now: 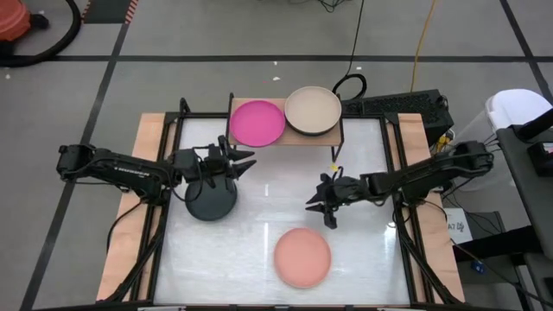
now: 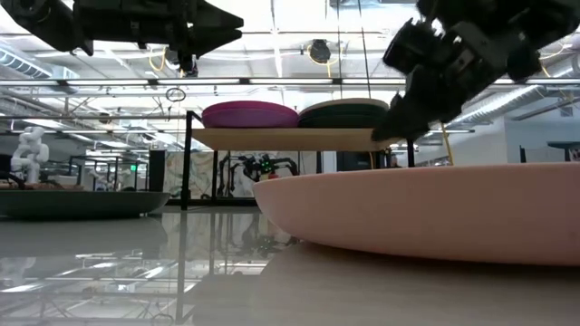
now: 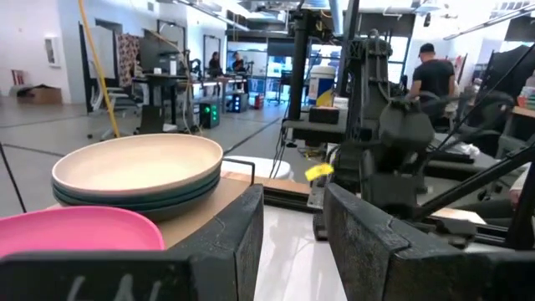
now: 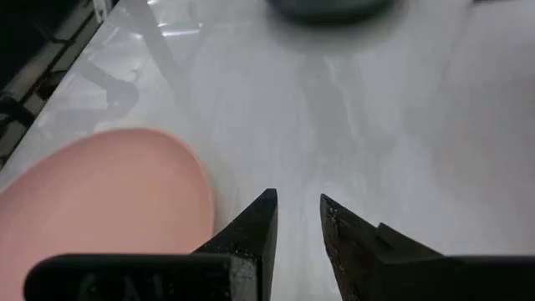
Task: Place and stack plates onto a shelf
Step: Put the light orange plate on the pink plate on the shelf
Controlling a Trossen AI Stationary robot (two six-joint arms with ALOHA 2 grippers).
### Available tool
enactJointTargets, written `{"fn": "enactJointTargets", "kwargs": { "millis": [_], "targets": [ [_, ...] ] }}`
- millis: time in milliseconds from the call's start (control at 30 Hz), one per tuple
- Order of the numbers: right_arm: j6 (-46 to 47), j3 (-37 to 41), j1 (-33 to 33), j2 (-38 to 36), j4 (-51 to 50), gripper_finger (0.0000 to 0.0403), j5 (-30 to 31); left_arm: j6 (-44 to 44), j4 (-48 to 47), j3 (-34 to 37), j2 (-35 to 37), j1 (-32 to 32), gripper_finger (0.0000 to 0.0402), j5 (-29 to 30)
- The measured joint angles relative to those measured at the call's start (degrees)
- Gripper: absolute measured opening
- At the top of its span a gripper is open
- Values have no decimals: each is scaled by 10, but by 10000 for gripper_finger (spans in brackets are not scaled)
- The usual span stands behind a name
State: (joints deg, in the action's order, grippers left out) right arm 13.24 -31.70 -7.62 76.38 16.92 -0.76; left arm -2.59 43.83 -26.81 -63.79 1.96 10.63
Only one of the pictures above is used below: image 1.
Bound black mat striped edge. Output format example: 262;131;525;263
80;0;140;25

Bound yellow floor cable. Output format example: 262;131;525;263
409;0;440;94

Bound beige plate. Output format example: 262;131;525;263
283;86;343;135

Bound salmon peach plate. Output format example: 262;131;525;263
273;227;333;289

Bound black floor cable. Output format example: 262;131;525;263
331;0;369;101

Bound white box printed logo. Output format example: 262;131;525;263
444;207;474;245

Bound white plastic bin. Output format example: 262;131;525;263
448;88;553;194

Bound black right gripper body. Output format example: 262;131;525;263
319;173;371;230

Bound black metal table frame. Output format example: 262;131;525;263
97;98;466;311

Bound wooden shelf black metal legs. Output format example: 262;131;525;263
225;92;346;163

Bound black vacuum hose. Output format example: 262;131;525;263
0;0;83;68

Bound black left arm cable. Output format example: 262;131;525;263
170;145;217;204

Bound magenta pink plate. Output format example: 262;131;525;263
229;99;287;149

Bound grey desk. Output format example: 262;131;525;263
495;124;553;260

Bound dark grey plate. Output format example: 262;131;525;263
184;175;238;222

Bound orange vacuum cleaner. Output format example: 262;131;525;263
0;0;32;42

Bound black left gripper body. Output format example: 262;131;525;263
199;135;237;190

